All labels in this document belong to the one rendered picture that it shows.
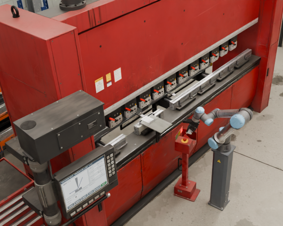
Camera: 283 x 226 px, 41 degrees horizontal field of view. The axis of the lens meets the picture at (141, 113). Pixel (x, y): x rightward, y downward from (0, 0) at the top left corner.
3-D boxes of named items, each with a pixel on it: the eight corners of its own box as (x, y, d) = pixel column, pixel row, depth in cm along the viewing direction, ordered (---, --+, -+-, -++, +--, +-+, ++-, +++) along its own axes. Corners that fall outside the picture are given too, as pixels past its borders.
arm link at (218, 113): (256, 103, 329) (213, 106, 369) (249, 109, 323) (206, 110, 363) (259, 116, 332) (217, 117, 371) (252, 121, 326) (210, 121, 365)
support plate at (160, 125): (160, 133, 365) (160, 132, 364) (140, 123, 380) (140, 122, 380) (172, 124, 376) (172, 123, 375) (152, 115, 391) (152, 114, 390)
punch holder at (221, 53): (220, 57, 450) (221, 44, 441) (214, 55, 455) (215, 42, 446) (227, 53, 459) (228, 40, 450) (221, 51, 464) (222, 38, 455)
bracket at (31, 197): (42, 219, 266) (41, 212, 263) (23, 202, 281) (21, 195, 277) (86, 186, 290) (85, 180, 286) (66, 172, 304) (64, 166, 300)
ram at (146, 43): (77, 132, 314) (61, 42, 269) (71, 129, 319) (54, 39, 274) (257, 22, 492) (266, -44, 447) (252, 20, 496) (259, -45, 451)
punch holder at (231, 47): (230, 51, 462) (231, 38, 453) (223, 49, 467) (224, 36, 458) (236, 47, 471) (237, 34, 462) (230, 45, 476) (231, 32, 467)
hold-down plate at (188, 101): (179, 111, 415) (179, 109, 413) (175, 109, 418) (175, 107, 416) (195, 99, 433) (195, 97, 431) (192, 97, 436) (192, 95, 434)
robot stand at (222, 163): (230, 200, 421) (236, 146, 377) (222, 211, 409) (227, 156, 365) (215, 193, 430) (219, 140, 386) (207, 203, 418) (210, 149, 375)
